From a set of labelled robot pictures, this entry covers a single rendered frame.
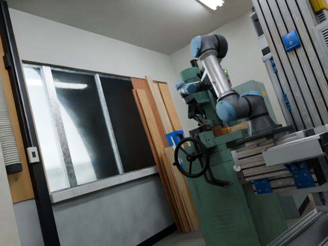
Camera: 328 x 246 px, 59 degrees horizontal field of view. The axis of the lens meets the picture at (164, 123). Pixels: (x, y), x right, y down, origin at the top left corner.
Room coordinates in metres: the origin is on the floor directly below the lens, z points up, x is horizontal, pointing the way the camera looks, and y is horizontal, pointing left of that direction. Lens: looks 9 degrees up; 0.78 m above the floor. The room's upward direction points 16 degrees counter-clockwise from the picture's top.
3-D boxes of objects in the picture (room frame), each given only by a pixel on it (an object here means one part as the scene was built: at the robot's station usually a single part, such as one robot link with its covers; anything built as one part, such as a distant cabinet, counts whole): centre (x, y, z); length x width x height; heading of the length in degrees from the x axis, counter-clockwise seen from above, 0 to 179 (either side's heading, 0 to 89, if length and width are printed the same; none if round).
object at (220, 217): (2.45, -0.39, 0.35); 0.58 x 0.45 x 0.71; 143
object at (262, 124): (1.59, -0.50, 0.87); 0.15 x 0.15 x 0.10
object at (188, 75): (2.35, -0.32, 1.35); 0.18 x 0.18 x 0.31
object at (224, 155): (2.45, -0.39, 0.76); 0.57 x 0.45 x 0.09; 143
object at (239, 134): (2.24, -0.29, 0.87); 0.61 x 0.30 x 0.06; 53
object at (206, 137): (2.17, -0.24, 0.91); 0.15 x 0.14 x 0.09; 53
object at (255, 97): (1.58, -0.49, 0.98); 0.13 x 0.12 x 0.14; 109
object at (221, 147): (2.30, -0.28, 0.82); 0.40 x 0.21 x 0.04; 53
